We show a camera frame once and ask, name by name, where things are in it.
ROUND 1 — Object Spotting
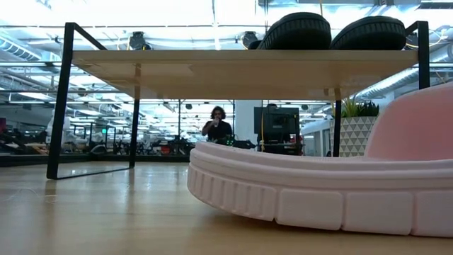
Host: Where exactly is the yellow hanging cable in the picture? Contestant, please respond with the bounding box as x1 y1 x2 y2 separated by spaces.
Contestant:
260 101 265 152

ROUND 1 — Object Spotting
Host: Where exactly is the white triangle-patterned planter pot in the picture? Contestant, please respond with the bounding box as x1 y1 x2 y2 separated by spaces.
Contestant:
329 115 380 158

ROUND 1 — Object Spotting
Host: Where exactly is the black monitor screen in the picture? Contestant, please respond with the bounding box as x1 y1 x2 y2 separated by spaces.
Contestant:
253 106 301 145

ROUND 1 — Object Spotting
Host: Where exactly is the wooden shelf with black frame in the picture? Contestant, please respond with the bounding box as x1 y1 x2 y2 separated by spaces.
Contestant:
45 21 431 181

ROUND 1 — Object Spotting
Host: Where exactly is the person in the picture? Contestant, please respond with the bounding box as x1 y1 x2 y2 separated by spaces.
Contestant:
200 105 234 142

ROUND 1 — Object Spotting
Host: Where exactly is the black aluminium table frame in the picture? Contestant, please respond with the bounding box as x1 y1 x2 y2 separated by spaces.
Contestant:
0 152 192 168

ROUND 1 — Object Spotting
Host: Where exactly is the green potted plant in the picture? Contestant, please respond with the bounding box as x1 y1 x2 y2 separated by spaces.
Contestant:
332 95 380 119

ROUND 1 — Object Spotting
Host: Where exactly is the white humanoid robot figure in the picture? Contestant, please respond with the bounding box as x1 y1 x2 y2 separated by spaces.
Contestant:
46 108 89 146

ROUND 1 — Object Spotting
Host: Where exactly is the pink slide sandal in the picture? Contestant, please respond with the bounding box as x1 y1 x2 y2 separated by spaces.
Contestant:
186 81 453 239

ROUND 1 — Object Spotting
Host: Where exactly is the black slide sandal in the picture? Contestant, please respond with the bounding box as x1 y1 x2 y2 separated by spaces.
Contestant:
330 15 408 50
247 12 333 50

